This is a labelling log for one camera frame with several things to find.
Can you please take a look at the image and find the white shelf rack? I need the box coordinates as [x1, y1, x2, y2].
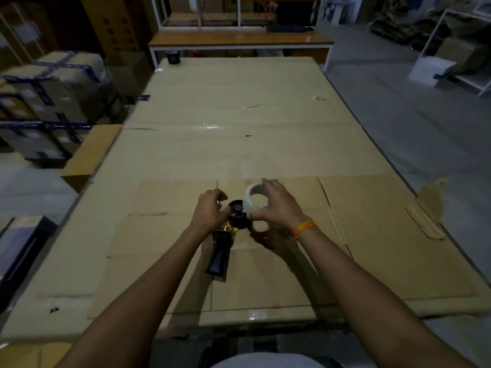
[408, 7, 491, 98]

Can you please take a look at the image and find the pile of camouflage cloth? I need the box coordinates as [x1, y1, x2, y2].
[369, 7, 442, 51]

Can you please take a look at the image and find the flattened brown cardboard box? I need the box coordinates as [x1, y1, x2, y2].
[87, 176, 483, 319]

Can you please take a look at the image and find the black flat case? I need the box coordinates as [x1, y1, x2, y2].
[0, 215, 58, 315]

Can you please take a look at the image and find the person's left forearm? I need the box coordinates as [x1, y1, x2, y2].
[55, 225, 209, 368]

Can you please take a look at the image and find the person's left hand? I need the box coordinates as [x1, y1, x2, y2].
[189, 189, 232, 236]

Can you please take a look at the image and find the person's right forearm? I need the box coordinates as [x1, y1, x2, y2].
[292, 225, 480, 368]

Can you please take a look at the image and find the black keyboard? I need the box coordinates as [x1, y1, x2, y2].
[266, 23, 316, 33]

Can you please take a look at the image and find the large cardboard sheet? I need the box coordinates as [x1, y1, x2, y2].
[0, 56, 491, 343]

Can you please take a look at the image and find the orange wristband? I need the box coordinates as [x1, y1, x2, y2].
[292, 221, 318, 241]

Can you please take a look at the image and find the white metal frame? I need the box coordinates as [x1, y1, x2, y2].
[150, 0, 323, 29]

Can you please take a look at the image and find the person's white shirt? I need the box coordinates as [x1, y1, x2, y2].
[210, 352, 327, 368]

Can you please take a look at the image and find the white box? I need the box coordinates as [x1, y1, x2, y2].
[408, 56, 458, 88]

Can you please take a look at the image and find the stack of taped cardboard boxes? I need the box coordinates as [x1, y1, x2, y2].
[0, 50, 128, 166]

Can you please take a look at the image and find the torn cardboard strip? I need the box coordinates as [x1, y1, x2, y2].
[406, 177, 450, 240]

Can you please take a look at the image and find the black tape dispenser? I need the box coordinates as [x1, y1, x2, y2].
[204, 200, 254, 282]

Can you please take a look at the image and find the tall brown cardboard box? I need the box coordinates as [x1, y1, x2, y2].
[79, 0, 143, 62]

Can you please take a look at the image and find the wooden table with white frame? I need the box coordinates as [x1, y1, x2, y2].
[148, 30, 334, 72]

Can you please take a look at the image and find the white tape roll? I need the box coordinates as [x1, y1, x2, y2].
[244, 182, 271, 220]

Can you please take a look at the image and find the open empty cardboard box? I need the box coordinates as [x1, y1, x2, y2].
[60, 124, 124, 194]

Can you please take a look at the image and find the person's right hand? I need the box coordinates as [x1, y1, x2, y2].
[248, 178, 310, 242]

